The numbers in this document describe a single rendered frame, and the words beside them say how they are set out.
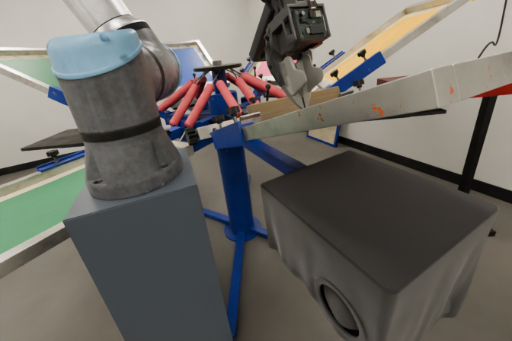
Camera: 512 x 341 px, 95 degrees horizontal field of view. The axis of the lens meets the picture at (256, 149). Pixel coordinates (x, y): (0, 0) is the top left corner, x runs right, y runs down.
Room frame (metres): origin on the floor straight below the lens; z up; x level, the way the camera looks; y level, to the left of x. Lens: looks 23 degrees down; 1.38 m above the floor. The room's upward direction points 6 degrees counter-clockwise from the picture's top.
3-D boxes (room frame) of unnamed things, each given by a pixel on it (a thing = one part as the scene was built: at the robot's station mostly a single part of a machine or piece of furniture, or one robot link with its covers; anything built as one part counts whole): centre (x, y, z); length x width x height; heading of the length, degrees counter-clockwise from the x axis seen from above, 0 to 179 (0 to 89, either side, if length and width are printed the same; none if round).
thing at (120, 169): (0.37, 0.21, 1.25); 0.15 x 0.15 x 0.10
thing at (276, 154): (1.04, -0.09, 0.89); 1.24 x 0.06 x 0.06; 26
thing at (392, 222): (0.60, -0.31, 0.95); 0.48 x 0.44 x 0.01; 26
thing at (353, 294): (0.52, -0.14, 0.77); 0.46 x 0.09 x 0.36; 26
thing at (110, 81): (0.38, 0.21, 1.37); 0.13 x 0.12 x 0.14; 178
